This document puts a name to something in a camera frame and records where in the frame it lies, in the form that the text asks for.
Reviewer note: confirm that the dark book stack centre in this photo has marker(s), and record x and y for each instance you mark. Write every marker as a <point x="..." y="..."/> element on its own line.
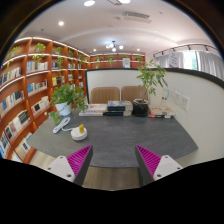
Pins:
<point x="119" y="108"/>

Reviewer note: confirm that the white wall socket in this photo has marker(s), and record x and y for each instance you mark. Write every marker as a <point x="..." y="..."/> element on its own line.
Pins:
<point x="181" y="100"/>

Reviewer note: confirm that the yellow charger plug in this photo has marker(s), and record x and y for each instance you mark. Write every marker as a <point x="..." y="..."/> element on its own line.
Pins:
<point x="81" y="128"/>

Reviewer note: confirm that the green plant in white pot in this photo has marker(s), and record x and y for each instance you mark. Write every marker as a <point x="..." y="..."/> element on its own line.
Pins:
<point x="67" y="96"/>

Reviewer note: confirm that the right brown chair back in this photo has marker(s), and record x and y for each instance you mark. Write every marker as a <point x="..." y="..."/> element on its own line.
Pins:
<point x="130" y="93"/>

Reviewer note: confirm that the brown chair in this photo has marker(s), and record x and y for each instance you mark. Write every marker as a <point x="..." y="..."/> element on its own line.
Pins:
<point x="102" y="95"/>
<point x="130" y="93"/>

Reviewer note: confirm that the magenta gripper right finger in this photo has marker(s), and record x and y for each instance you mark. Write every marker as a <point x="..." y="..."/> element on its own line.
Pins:
<point x="153" y="166"/>

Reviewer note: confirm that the ceiling chandelier lamp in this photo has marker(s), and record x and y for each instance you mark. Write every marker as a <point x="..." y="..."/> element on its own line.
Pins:
<point x="114" y="47"/>

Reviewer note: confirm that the orange wooden bookshelf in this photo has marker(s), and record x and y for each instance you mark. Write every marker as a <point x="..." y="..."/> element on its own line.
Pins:
<point x="33" y="68"/>

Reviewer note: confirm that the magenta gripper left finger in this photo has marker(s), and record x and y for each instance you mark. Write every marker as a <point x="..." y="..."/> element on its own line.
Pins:
<point x="73" y="167"/>

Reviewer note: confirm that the tall plant in black pot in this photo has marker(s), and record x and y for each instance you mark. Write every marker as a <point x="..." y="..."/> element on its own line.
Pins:
<point x="151" y="75"/>

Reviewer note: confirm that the ceiling air vent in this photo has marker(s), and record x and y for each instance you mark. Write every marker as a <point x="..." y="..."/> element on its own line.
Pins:
<point x="135" y="16"/>

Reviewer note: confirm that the book stack right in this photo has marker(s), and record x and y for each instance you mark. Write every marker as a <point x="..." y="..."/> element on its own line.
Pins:
<point x="156" y="112"/>

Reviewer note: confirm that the left brown chair back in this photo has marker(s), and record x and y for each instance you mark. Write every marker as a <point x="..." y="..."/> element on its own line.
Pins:
<point x="102" y="95"/>

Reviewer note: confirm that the white poster sign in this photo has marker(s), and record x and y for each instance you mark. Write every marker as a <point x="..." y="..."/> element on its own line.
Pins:
<point x="173" y="59"/>

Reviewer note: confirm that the white curtain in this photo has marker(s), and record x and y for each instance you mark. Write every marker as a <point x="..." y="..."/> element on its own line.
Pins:
<point x="196" y="60"/>

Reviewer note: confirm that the white round charger base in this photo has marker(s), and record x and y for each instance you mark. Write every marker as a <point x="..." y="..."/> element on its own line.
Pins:
<point x="77" y="135"/>

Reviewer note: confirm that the white book stack left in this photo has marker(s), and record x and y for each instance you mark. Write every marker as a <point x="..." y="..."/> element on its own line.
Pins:
<point x="94" y="110"/>

